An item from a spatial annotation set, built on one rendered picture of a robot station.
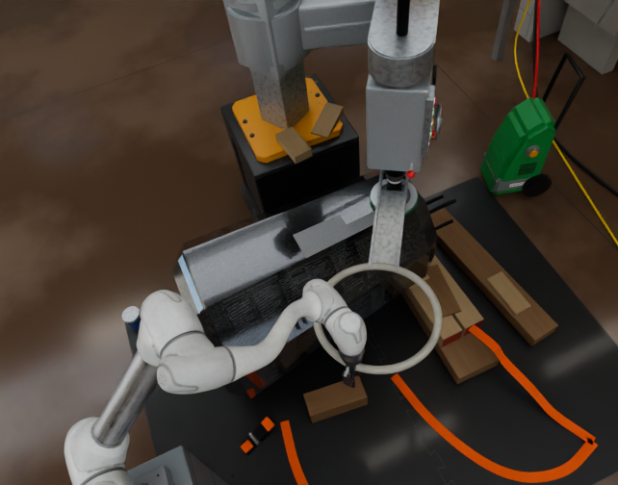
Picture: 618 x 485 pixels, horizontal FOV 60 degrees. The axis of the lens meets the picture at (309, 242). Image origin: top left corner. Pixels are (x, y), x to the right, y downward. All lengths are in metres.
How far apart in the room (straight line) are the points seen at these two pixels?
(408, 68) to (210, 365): 1.10
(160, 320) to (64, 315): 2.14
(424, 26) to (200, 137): 2.53
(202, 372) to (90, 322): 2.13
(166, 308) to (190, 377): 0.21
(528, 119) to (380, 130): 1.43
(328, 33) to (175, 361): 1.67
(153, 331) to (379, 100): 1.09
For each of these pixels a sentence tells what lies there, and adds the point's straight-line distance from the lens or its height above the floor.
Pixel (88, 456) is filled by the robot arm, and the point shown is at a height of 1.14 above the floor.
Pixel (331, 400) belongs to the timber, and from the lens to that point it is 2.76.
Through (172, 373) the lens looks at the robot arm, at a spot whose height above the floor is 1.54.
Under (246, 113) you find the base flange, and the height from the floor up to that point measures 0.78.
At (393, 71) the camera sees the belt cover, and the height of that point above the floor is 1.62.
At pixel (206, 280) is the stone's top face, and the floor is 0.80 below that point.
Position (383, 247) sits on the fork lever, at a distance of 2.24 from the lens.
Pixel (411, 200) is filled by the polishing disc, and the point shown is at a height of 0.83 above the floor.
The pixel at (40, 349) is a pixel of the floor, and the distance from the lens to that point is 3.55.
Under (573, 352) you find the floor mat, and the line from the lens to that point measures 3.16.
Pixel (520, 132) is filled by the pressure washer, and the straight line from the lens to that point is 3.32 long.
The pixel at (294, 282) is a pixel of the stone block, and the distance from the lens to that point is 2.34.
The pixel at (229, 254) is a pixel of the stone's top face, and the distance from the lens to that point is 2.42.
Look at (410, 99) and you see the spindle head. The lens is 1.95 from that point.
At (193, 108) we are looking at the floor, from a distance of 4.41.
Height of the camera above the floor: 2.76
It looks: 55 degrees down
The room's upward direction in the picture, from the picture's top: 10 degrees counter-clockwise
